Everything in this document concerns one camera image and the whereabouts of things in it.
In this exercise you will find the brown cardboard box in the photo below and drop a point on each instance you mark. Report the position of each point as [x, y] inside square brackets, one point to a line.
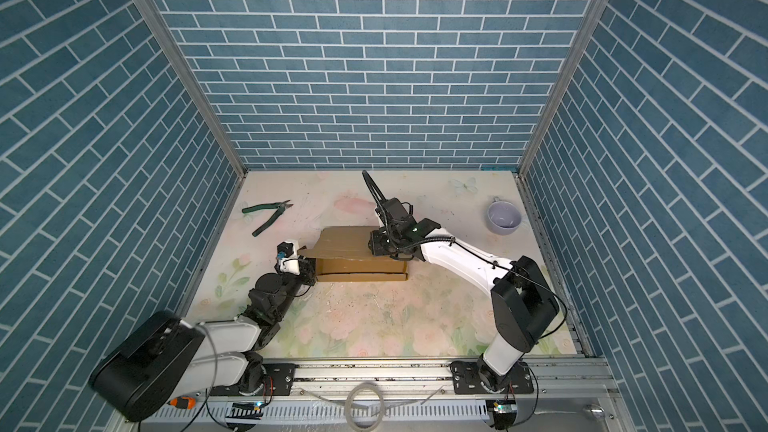
[342, 254]

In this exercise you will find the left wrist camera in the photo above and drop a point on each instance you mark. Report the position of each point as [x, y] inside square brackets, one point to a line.
[288, 257]

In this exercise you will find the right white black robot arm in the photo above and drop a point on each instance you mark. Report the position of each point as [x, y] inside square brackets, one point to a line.
[523, 305]

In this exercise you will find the orange black screwdriver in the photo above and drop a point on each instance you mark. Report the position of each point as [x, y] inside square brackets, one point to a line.
[182, 402]

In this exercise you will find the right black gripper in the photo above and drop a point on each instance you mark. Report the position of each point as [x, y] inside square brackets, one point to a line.
[375, 247]

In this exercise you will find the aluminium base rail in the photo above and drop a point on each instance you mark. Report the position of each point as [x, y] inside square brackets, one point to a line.
[570, 393]

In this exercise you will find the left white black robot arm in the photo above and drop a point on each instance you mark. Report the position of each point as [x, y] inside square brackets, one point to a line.
[167, 358]

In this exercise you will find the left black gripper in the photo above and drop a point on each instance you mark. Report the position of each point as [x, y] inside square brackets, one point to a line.
[307, 273]

